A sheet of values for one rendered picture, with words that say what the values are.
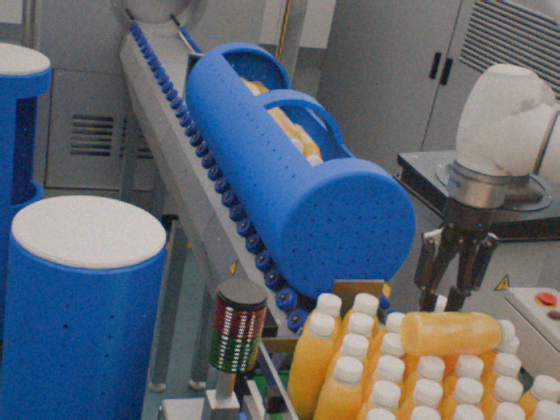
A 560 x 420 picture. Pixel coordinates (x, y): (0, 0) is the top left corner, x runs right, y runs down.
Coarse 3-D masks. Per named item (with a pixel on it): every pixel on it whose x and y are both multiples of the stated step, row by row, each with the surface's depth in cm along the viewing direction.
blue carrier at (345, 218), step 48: (240, 48) 221; (192, 96) 220; (240, 96) 194; (288, 96) 188; (240, 144) 181; (288, 144) 167; (336, 144) 196; (240, 192) 178; (288, 192) 155; (336, 192) 153; (384, 192) 156; (288, 240) 154; (336, 240) 158; (384, 240) 161
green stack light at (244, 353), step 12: (216, 336) 101; (216, 348) 101; (228, 348) 100; (240, 348) 100; (252, 348) 101; (216, 360) 102; (228, 360) 101; (240, 360) 101; (252, 360) 103; (228, 372) 102; (240, 372) 102
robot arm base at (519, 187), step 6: (450, 162) 213; (450, 168) 212; (528, 174) 203; (510, 180) 200; (516, 180) 201; (522, 180) 202; (528, 180) 205; (510, 186) 201; (516, 186) 202; (522, 186) 203; (528, 186) 205; (510, 192) 202; (516, 192) 202; (522, 192) 203; (528, 192) 203; (534, 192) 204; (540, 192) 204; (510, 198) 202; (516, 198) 203; (522, 198) 203; (528, 198) 204; (534, 198) 204; (540, 198) 204
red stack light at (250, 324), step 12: (216, 300) 100; (216, 312) 100; (228, 312) 99; (240, 312) 98; (252, 312) 99; (264, 312) 101; (216, 324) 100; (228, 324) 99; (240, 324) 99; (252, 324) 99; (228, 336) 100; (240, 336) 100; (252, 336) 100
